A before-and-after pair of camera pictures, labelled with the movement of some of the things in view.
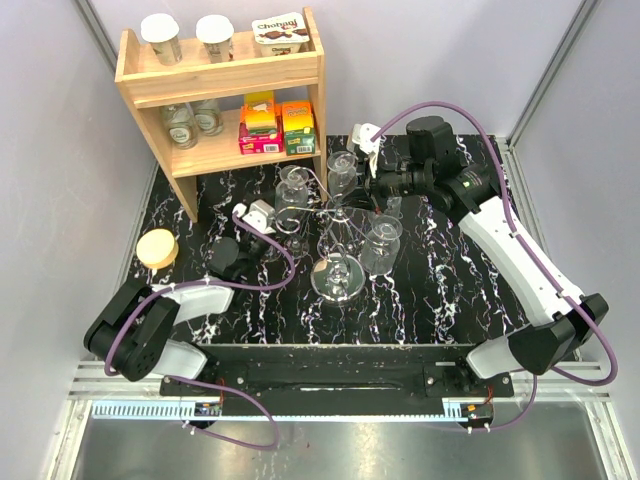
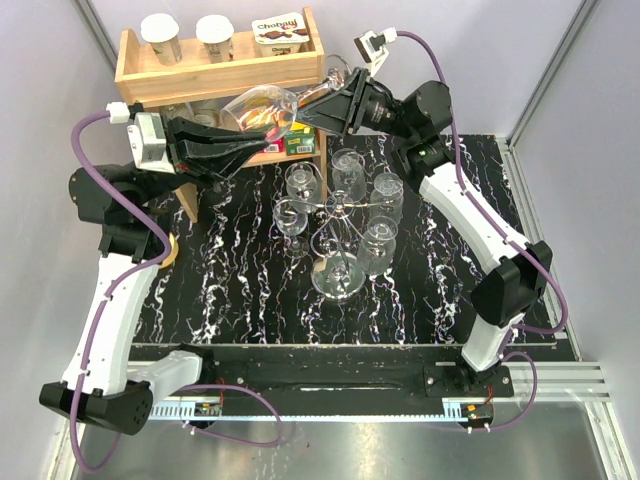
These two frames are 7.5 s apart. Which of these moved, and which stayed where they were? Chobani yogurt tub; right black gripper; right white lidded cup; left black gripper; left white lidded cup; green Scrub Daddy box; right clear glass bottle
Moved: right black gripper; left black gripper
Stayed: right clear glass bottle; Chobani yogurt tub; green Scrub Daddy box; right white lidded cup; left white lidded cup
